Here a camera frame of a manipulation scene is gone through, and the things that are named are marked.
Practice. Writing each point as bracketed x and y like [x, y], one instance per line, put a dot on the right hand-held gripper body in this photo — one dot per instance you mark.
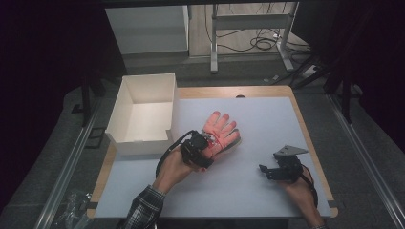
[288, 167]

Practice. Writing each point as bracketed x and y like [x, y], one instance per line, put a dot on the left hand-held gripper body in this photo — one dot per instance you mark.
[192, 149]

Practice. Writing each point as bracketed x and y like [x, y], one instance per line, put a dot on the pink work glove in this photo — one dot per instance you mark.
[223, 130]

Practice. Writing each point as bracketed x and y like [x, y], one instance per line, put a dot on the person's left hand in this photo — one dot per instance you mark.
[173, 168]

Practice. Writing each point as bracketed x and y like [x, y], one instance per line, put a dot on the person's right hand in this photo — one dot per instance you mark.
[301, 191]

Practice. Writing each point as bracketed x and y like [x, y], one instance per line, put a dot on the pale grey table mat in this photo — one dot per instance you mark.
[248, 187]

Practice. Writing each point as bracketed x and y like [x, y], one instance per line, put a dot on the wooden table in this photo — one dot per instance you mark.
[235, 91]

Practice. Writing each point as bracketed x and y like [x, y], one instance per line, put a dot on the white open cardboard box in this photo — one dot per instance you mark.
[143, 117]

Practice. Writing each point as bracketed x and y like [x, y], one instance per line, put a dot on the black stand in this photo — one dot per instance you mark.
[345, 89]
[86, 101]

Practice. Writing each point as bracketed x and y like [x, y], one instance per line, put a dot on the white power strip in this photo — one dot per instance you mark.
[309, 71]

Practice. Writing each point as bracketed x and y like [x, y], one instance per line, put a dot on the white cabinet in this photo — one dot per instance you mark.
[146, 28]

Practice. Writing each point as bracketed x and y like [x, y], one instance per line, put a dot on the clear plastic bag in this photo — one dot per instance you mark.
[74, 208]

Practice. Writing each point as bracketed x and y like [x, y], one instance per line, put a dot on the aluminium rail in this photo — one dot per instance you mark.
[67, 168]
[366, 159]

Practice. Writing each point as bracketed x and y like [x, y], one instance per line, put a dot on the grey metal desk frame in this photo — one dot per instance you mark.
[251, 22]

